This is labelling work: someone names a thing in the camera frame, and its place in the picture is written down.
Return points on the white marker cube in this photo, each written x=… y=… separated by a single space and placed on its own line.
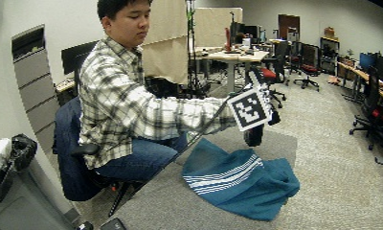
x=250 y=110

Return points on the teal towel with white stripes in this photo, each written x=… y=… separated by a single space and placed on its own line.
x=238 y=179

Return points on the office chair with red seat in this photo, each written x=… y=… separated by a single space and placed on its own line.
x=273 y=75

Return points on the light wooden desk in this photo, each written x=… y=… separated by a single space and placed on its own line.
x=234 y=57

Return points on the black mesh office chair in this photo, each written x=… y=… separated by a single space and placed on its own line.
x=309 y=65

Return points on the red bottle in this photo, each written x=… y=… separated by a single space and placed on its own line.
x=229 y=40

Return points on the black shelf unit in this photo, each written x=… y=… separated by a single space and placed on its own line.
x=330 y=56

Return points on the black tripod stand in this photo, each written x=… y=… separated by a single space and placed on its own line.
x=192 y=48

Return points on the long wooden desk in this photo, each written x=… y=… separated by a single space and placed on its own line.
x=362 y=76

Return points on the black desk monitor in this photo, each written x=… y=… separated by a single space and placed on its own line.
x=245 y=32

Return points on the small potted plant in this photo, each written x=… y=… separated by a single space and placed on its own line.
x=350 y=53

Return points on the beige hanging curtain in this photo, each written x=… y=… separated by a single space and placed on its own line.
x=164 y=48

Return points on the person in plaid shirt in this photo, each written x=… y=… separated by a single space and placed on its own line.
x=115 y=96

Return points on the beige partition board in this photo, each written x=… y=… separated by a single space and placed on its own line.
x=217 y=27

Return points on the brown door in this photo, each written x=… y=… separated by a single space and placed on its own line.
x=289 y=25

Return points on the blue-lit monitor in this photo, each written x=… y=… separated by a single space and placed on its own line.
x=367 y=60

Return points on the cardboard box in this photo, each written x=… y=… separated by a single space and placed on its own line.
x=330 y=32

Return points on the black flat device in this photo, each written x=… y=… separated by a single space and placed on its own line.
x=112 y=225

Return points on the blue office chair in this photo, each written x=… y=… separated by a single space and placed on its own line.
x=70 y=153

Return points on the small black round object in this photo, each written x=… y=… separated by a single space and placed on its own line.
x=86 y=226

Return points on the black trash bag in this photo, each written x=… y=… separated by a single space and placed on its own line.
x=19 y=150

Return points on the grey waste bin cabinet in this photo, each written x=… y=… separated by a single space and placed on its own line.
x=22 y=201

